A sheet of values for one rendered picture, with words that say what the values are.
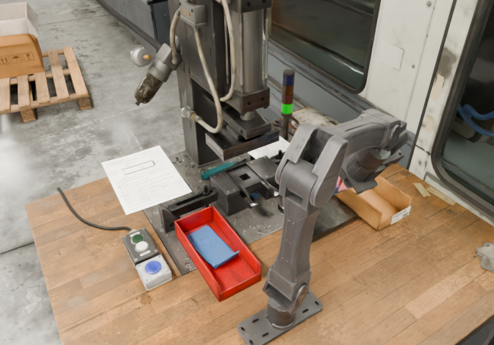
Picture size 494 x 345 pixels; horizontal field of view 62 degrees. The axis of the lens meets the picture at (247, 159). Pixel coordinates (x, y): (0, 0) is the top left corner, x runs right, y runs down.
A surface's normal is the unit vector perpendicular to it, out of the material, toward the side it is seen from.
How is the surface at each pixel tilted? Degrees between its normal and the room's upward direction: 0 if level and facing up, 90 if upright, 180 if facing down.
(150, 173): 0
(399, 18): 90
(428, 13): 90
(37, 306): 0
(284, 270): 85
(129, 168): 1
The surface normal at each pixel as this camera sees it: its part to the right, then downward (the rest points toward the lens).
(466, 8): -0.88, 0.29
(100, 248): -0.01, -0.81
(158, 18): 0.47, 0.52
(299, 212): -0.71, 0.35
